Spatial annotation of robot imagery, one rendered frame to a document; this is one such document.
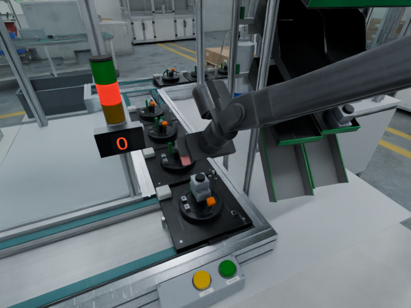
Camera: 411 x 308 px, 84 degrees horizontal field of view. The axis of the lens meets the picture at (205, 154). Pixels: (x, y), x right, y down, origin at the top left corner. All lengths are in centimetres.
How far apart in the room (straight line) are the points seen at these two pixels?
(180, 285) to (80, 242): 35
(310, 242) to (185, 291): 45
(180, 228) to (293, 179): 40
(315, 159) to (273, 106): 54
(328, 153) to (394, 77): 61
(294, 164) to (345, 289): 38
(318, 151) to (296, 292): 45
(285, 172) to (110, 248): 59
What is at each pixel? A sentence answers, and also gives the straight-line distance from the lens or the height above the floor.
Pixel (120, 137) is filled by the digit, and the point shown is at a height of 122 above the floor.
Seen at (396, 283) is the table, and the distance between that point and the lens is 92.
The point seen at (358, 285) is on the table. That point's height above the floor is 86.
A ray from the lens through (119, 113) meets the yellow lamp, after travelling 62.
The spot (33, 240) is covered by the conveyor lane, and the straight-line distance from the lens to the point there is 87.
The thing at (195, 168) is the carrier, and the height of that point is 97.
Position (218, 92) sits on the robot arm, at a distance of 45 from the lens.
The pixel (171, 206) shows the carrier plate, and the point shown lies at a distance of 76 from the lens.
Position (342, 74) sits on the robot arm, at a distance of 35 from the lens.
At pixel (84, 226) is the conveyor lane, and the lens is 83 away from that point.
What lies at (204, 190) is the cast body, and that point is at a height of 106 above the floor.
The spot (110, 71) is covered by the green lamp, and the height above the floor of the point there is 139.
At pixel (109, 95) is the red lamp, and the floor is 134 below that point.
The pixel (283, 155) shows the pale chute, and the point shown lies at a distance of 80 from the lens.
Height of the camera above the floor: 153
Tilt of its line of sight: 35 degrees down
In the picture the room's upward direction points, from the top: straight up
